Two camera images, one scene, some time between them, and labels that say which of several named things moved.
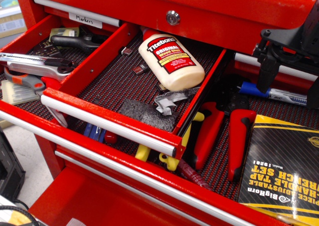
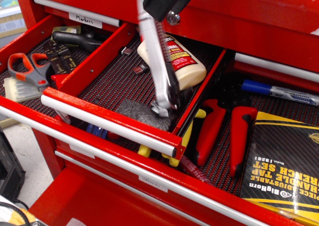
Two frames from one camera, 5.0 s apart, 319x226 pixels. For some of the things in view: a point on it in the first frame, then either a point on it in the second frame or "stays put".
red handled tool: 51,83 → 59,78
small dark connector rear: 126,51 stays put
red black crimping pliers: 233,102 stays put
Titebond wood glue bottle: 170,61 stays put
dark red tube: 191,173 → 186,163
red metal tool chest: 143,104 stays put
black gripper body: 275,45 → 159,1
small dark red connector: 140,68 stays put
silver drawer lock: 173,18 stays put
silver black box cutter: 55,67 → 168,85
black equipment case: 12,174 stays put
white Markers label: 85,20 stays put
